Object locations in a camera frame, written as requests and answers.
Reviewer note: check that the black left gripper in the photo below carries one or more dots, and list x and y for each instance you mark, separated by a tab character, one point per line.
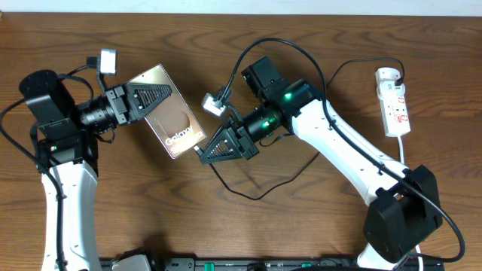
119	105

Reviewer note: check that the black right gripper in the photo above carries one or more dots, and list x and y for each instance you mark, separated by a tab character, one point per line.
247	145

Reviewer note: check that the gold Samsung Galaxy smartphone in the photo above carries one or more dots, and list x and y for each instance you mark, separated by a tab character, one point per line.
172	121

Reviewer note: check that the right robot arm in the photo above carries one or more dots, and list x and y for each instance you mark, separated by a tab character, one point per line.
403	204

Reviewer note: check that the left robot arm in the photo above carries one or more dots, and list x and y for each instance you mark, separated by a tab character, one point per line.
67	156

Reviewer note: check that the white USB charger plug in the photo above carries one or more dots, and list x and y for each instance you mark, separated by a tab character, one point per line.
387	74

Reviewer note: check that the white power strip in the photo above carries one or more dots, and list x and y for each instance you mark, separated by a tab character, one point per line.
393	108

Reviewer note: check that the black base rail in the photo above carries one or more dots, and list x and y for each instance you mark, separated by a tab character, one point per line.
190	264

